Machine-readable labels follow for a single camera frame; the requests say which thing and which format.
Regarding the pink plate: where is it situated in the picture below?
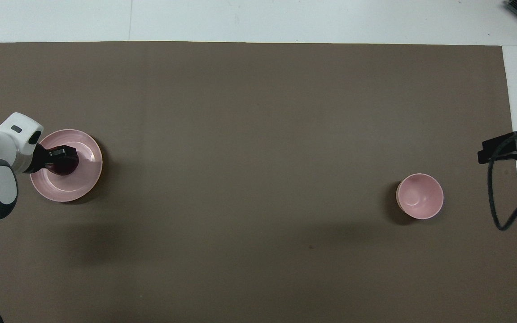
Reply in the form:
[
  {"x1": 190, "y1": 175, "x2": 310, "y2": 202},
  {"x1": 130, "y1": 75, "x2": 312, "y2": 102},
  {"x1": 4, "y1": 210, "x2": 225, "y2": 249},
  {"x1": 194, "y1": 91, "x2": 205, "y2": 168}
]
[{"x1": 29, "y1": 129, "x2": 103, "y2": 203}]

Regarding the pink bowl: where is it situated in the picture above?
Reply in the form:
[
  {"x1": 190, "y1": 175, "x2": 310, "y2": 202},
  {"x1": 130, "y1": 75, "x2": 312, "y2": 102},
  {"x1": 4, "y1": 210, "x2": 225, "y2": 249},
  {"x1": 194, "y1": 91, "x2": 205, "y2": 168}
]
[{"x1": 396, "y1": 173, "x2": 444, "y2": 220}]

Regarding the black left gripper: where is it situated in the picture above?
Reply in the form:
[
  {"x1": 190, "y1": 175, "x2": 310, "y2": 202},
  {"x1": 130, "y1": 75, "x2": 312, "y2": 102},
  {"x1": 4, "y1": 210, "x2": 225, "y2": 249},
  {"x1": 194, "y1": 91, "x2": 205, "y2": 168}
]
[{"x1": 30, "y1": 143, "x2": 79, "y2": 174}]

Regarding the dark red apple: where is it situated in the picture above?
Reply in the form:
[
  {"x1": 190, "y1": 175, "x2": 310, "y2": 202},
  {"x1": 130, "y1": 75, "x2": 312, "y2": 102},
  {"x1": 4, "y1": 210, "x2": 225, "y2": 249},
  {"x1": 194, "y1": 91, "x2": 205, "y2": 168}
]
[{"x1": 44, "y1": 155, "x2": 80, "y2": 176}]

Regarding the brown table mat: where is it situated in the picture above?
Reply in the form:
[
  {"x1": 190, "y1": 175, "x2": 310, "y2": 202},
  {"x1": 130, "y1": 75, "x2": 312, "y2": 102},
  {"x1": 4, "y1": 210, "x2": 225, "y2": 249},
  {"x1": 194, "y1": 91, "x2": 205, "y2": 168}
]
[{"x1": 0, "y1": 41, "x2": 517, "y2": 323}]

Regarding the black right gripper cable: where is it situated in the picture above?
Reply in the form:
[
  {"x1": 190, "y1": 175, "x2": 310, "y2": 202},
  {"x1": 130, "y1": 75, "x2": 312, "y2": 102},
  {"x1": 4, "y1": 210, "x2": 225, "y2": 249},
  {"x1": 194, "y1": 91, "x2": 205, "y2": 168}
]
[{"x1": 487, "y1": 127, "x2": 517, "y2": 231}]

